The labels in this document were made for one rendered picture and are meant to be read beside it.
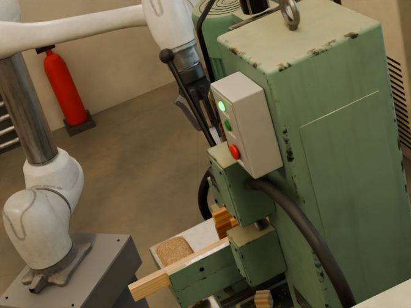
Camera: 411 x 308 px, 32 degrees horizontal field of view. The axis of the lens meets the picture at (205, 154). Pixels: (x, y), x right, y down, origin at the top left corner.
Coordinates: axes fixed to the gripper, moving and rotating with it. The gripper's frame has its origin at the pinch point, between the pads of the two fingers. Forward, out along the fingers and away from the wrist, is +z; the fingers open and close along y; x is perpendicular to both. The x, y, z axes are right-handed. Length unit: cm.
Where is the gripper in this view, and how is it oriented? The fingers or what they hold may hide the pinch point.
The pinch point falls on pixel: (215, 139)
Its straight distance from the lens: 184.4
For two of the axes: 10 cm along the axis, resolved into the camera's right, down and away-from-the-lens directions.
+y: 8.9, -4.1, 1.8
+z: 3.6, 8.9, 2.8
